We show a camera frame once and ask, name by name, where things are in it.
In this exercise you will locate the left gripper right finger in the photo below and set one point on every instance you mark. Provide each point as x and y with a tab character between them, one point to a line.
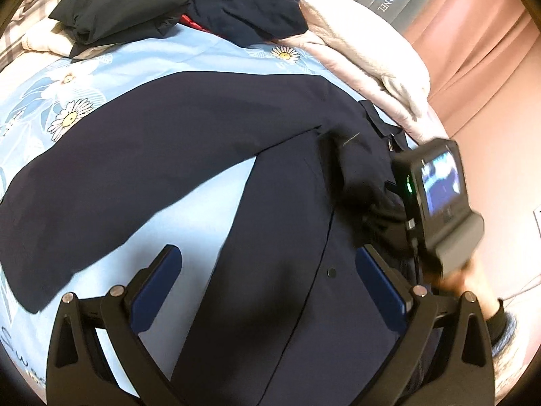
461	371

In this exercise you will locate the plaid grey white cloth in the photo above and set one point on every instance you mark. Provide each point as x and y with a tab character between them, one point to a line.
27	14

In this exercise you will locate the folded dark navy garment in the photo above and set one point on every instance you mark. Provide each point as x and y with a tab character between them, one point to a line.
94	23

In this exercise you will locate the navy blue jacket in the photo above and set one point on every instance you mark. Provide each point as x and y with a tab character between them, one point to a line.
286	319

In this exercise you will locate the crumpled navy garment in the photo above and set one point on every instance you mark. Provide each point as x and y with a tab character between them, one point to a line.
249	22

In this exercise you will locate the right hand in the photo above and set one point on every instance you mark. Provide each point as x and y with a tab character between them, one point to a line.
472	278

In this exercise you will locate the pink quilt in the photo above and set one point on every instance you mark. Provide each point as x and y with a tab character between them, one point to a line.
421	128

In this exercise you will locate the light blue floral bedsheet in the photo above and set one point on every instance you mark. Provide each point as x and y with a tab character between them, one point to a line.
39	111

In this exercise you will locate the white folded pillow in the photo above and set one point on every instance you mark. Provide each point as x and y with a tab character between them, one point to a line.
371	43

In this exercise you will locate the black camera with screen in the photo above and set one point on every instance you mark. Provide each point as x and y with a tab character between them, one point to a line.
443	229

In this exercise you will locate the red garment under pile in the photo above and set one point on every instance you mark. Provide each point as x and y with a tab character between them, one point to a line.
188	22

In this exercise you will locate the pink curtain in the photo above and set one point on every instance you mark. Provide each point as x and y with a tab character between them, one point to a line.
483	57

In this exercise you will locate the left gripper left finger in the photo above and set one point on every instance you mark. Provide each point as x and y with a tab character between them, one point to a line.
78	372

